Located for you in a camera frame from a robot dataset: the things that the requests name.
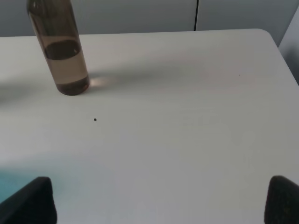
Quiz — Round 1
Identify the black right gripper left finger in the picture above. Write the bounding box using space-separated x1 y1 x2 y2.
0 177 57 224

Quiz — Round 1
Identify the brown transparent plastic bottle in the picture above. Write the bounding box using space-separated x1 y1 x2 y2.
27 0 90 96

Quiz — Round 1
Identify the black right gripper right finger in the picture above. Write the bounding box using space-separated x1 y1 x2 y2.
264 175 299 224

